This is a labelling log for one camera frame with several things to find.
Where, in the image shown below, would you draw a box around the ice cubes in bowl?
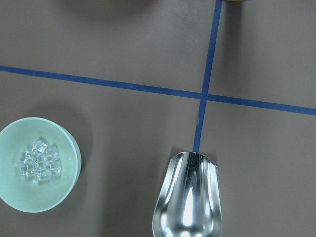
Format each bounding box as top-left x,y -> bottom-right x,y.
19,138 -> 63,183

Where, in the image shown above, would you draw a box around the green bowl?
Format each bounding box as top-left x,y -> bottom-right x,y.
0,117 -> 81,213

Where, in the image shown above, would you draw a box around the steel ice scoop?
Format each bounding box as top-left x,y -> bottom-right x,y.
152,152 -> 222,237

